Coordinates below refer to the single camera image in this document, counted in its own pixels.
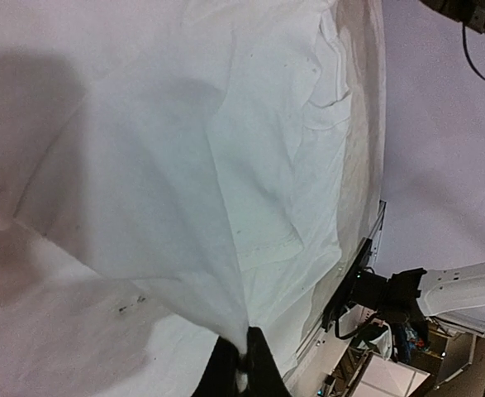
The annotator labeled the front aluminium rail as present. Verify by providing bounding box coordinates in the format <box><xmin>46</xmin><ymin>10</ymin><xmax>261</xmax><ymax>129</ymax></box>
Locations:
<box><xmin>283</xmin><ymin>200</ymin><xmax>387</xmax><ymax>389</ymax></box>

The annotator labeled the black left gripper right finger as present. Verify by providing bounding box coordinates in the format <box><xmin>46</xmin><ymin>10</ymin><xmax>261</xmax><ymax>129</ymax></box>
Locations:
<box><xmin>244</xmin><ymin>327</ymin><xmax>292</xmax><ymax>397</ymax></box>

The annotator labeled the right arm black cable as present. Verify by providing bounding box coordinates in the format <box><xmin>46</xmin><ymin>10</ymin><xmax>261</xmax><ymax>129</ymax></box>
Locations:
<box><xmin>460</xmin><ymin>22</ymin><xmax>485</xmax><ymax>88</ymax></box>

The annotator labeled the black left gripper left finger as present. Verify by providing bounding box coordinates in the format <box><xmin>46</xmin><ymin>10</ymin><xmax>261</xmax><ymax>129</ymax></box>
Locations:
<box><xmin>192</xmin><ymin>337</ymin><xmax>246</xmax><ymax>397</ymax></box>

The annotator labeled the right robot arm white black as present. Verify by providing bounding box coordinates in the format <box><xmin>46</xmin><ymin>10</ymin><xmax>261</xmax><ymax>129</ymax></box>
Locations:
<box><xmin>378</xmin><ymin>1</ymin><xmax>485</xmax><ymax>332</ymax></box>

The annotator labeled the white t-shirt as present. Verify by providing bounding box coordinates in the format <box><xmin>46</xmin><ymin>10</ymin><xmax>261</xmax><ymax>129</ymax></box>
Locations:
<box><xmin>0</xmin><ymin>1</ymin><xmax>385</xmax><ymax>396</ymax></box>

